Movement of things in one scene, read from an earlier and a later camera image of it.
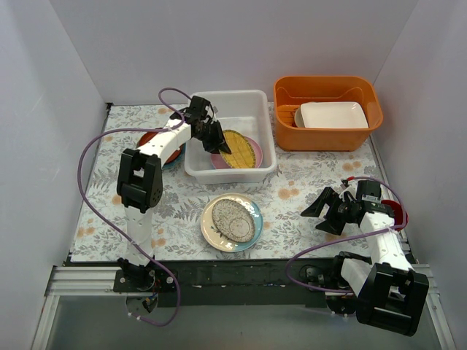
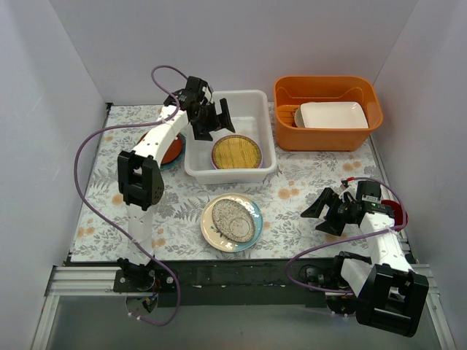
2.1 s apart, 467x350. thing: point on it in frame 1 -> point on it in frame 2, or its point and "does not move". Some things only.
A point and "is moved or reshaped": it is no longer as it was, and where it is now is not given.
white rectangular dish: x=333 y=115 does not move
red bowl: x=400 y=216 does not move
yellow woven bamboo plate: x=242 y=153 is moved or reshaped
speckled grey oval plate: x=233 y=219 does not move
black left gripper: x=211 y=133 -> x=210 y=119
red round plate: x=171 y=157 is moved or reshaped
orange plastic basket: x=291 y=91 does not move
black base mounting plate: x=209 y=282 does not move
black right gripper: x=339 y=210 does not move
